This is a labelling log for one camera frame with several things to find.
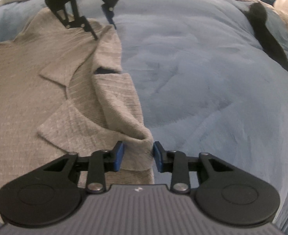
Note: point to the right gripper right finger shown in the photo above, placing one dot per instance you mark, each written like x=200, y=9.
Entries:
x=176, y=163

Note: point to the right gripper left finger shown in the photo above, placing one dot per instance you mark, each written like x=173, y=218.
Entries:
x=101, y=162

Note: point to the grey knit polo shirt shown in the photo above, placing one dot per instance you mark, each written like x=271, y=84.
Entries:
x=64, y=90

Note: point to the blue plush duvet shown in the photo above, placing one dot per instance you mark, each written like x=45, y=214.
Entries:
x=203, y=80

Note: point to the black cat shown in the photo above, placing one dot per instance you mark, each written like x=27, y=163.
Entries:
x=257, y=17

